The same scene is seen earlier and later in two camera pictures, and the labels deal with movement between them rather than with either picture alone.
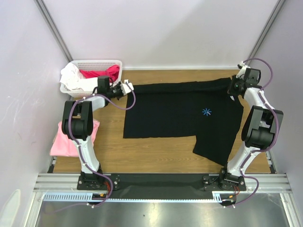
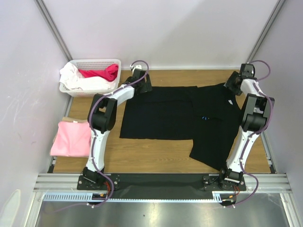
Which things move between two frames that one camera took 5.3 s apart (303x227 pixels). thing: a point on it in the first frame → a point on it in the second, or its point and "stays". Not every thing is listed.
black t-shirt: (204, 109) stays
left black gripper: (118, 85) → (147, 86)
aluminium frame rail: (272, 182) stays
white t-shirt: (72, 77) stays
